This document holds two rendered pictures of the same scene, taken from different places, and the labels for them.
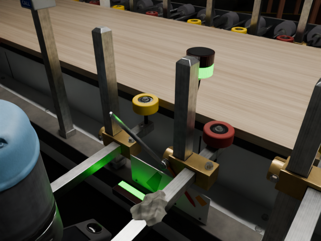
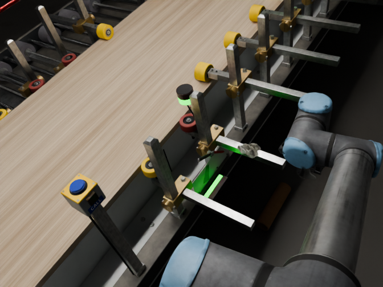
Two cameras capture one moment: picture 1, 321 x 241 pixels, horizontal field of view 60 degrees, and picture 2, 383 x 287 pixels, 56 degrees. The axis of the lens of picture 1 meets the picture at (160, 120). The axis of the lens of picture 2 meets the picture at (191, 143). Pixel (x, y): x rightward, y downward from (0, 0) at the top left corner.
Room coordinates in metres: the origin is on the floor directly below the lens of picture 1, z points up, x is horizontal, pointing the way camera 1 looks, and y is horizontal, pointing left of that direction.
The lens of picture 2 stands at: (0.46, 0.90, 1.92)
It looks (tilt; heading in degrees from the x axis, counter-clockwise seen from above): 47 degrees down; 278
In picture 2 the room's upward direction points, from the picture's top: 15 degrees counter-clockwise
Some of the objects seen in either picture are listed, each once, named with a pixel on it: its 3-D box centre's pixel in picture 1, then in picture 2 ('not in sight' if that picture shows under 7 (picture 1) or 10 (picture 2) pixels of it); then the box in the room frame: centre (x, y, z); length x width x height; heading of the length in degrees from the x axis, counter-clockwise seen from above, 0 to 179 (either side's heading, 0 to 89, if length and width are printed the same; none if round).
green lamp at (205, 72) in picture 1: (199, 67); (186, 97); (0.56, -0.08, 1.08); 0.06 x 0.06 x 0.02
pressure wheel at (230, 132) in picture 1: (216, 144); (191, 128); (0.58, -0.15, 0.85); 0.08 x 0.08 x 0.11
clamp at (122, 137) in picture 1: (119, 140); (176, 193); (0.67, 0.12, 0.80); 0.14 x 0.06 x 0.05; 52
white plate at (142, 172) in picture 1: (166, 188); (211, 167); (0.52, -0.02, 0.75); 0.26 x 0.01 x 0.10; 52
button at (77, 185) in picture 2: not in sight; (78, 187); (0.84, 0.35, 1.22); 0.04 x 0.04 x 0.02
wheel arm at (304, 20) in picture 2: not in sight; (304, 19); (-0.01, -0.64, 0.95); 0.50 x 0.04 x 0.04; 142
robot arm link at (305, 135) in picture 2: not in sight; (307, 143); (0.24, 0.26, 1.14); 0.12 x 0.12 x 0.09; 60
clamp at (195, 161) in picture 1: (190, 165); (210, 140); (0.51, -0.07, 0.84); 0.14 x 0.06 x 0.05; 52
